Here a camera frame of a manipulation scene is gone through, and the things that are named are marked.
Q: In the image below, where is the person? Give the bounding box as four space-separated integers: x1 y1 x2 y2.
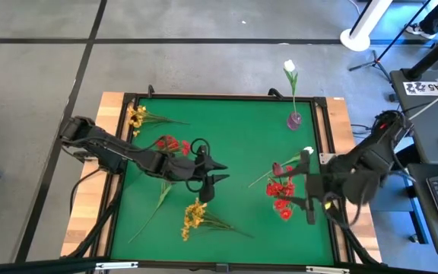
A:
405 0 438 73

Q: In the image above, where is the white tower fan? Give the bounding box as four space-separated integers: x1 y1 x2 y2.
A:
339 0 395 53

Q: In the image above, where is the white artificial tulip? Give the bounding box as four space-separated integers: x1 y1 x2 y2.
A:
282 59 300 115
248 145 315 189

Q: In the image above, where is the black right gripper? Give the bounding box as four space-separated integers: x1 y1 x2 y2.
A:
278 149 330 226

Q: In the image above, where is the black camera rig beam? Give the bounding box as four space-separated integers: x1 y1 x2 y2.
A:
0 256 438 274

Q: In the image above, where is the pink glass vase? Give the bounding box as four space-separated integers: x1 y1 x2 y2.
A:
286 111 303 132

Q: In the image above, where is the white cable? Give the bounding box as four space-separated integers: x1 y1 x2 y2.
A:
408 81 438 122

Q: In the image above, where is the black desk with paper label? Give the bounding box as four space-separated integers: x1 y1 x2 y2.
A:
389 69 438 165

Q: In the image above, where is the black tripod light stand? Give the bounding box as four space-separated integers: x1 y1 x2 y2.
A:
347 0 433 83

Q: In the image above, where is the yellow artificial flower bunch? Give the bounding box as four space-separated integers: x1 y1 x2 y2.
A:
126 105 189 138
180 196 255 242

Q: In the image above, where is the silver metal bracket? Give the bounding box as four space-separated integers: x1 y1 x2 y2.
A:
94 260 139 271
305 265 352 274

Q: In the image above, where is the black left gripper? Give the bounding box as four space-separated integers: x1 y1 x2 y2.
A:
194 144 230 204

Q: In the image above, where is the white paper label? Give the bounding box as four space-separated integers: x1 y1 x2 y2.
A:
402 80 438 97

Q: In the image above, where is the thick black desk pole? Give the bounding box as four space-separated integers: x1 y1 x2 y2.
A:
400 33 438 81

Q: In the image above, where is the green table mat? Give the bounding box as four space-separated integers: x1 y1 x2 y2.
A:
110 97 336 266

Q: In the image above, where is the black table frame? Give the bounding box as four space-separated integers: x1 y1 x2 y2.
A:
104 92 340 269

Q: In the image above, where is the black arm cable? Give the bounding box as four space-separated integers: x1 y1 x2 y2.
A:
68 166 104 216

